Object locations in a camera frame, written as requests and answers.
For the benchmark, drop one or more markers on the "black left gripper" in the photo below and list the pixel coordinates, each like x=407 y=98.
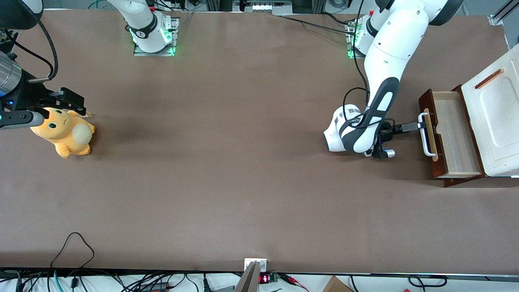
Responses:
x=390 y=130

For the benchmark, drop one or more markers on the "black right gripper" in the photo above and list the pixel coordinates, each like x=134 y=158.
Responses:
x=33 y=94

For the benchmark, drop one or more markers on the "dark wooden drawer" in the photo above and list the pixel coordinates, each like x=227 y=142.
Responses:
x=458 y=142

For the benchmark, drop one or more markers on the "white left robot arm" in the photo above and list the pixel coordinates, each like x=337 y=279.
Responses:
x=389 y=44

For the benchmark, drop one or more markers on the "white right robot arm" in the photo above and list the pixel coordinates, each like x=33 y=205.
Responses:
x=142 y=20

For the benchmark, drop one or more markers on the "white and brown drawer cabinet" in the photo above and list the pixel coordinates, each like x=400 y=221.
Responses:
x=498 y=121

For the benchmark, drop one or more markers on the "orange plush toy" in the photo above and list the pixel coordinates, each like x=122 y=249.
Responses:
x=69 y=140

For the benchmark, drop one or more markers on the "brown cardboard box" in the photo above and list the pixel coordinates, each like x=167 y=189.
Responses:
x=336 y=286

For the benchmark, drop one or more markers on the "device with white lights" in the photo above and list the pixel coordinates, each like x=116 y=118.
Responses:
x=261 y=6

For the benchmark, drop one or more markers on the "red clip leads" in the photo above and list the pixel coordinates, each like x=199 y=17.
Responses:
x=292 y=280

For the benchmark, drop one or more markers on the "black power adapter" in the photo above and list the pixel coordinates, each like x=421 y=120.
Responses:
x=156 y=287

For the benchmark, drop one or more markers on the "red LED display module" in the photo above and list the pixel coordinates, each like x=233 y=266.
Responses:
x=264 y=278

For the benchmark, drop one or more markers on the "black plug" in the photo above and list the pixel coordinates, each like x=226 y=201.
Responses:
x=206 y=286

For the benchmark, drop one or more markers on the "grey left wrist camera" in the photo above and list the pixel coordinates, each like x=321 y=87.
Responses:
x=389 y=153

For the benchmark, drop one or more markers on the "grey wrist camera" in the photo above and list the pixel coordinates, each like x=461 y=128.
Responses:
x=20 y=119
x=389 y=153

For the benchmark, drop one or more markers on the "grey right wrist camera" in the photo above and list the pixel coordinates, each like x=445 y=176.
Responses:
x=20 y=119

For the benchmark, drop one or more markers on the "aluminium frame profile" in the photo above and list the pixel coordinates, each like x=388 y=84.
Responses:
x=502 y=12

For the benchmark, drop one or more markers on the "grey camera mount beam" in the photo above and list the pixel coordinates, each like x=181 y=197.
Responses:
x=249 y=280

